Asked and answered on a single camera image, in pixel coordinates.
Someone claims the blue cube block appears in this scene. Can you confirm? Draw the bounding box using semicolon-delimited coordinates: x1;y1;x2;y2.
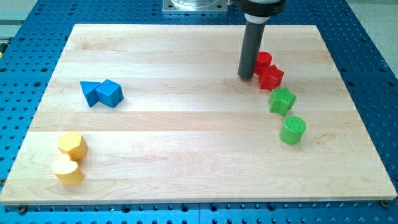
95;79;124;108

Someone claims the blue triangle block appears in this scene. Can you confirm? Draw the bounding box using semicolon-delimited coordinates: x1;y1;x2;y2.
80;81;101;107

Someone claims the light wooden board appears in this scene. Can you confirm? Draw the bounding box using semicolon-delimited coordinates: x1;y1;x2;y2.
1;24;397;205

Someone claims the red star block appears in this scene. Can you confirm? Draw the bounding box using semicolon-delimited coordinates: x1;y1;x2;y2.
259;65;284;91

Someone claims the green star block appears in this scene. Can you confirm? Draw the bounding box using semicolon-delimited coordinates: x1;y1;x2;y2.
268;88;297;116

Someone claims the red cylinder block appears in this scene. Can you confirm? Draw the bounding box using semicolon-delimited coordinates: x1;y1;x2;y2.
254;51;272;75

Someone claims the green cylinder block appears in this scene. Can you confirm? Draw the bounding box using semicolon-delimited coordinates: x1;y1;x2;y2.
279;116;307;145

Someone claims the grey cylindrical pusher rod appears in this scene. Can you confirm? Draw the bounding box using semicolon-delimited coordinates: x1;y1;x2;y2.
238;21;265;80

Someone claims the black and white robot wrist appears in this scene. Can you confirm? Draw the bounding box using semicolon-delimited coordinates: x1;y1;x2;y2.
238;0;287;24

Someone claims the yellow hexagon block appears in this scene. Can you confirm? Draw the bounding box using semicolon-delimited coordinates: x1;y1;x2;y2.
57;131;88;161

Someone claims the yellow heart block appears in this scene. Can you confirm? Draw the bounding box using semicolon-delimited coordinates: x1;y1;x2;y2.
52;154;85;185

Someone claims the blue perforated metal table plate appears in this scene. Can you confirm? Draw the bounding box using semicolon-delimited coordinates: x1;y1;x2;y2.
1;1;397;223

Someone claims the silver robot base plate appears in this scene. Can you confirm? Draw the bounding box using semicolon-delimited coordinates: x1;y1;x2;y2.
162;0;229;13

